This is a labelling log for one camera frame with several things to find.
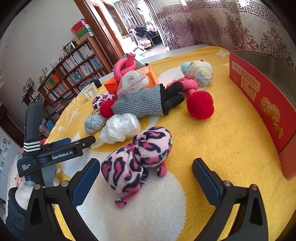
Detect grey knit ball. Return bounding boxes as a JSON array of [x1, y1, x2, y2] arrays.
[[84, 114, 107, 135]]

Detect small leopard plush toy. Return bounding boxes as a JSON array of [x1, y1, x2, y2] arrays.
[[92, 93, 116, 111]]

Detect small red knit ball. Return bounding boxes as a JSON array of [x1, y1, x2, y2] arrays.
[[100, 99, 116, 118]]

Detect large leopard plush toy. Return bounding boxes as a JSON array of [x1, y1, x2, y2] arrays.
[[101, 126, 173, 208]]

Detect white plastic bag wad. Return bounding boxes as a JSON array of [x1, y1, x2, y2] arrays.
[[91, 113, 140, 148]]

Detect green medicine box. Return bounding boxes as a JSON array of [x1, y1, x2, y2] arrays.
[[82, 82, 99, 100]]

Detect dark orange rubber cube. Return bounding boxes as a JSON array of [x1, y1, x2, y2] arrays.
[[104, 78, 119, 97]]

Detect clear zip bag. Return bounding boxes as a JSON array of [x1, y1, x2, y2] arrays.
[[117, 70, 149, 97]]

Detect pink foam knot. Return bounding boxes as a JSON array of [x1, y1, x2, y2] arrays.
[[113, 52, 137, 82], [167, 77, 199, 96]]

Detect grey black knit glove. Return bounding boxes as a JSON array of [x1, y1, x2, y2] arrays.
[[111, 81, 185, 119]]

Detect pastel socks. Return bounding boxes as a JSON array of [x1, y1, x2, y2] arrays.
[[181, 60, 214, 87]]

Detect light orange rubber cube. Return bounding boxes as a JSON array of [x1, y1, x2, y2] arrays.
[[137, 65, 159, 88]]

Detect left hand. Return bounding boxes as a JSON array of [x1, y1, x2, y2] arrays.
[[14, 166, 61, 212]]

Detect yellow white blanket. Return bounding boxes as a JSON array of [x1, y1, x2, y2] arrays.
[[46, 46, 296, 241]]

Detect wooden bookshelf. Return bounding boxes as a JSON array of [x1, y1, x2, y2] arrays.
[[21, 36, 113, 123]]

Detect red biscuit tin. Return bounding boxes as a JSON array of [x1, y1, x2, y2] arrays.
[[229, 50, 295, 180]]

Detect stacked gift boxes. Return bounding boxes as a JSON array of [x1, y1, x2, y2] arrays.
[[70, 19, 95, 45]]

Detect patterned lace curtain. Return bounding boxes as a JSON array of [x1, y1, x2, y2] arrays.
[[147, 1, 295, 70]]

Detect wooden door frame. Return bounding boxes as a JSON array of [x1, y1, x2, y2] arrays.
[[74, 0, 125, 65]]

